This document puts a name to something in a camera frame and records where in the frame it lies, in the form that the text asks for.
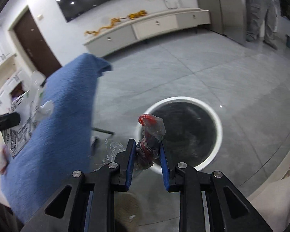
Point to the blue white milk carton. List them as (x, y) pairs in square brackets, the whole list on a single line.
[(17, 137)]

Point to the golden dragon ornament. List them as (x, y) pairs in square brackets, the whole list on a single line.
[(115, 21)]

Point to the dark brown entrance door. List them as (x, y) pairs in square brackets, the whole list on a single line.
[(36, 48)]

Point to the standing person in grey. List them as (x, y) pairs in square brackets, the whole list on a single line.
[(261, 12)]

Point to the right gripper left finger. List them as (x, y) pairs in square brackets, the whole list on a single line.
[(86, 200)]

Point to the grey steel refrigerator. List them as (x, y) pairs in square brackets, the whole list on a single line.
[(228, 18)]

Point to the wall light switch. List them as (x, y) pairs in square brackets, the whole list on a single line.
[(40, 17)]

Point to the clear bag with red snacks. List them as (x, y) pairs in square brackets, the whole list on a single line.
[(148, 147)]

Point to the white low tv cabinet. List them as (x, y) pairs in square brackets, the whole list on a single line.
[(141, 29)]

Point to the blue fuzzy table cloth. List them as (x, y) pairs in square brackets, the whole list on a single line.
[(61, 143)]

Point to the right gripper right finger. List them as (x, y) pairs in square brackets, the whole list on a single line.
[(208, 199)]

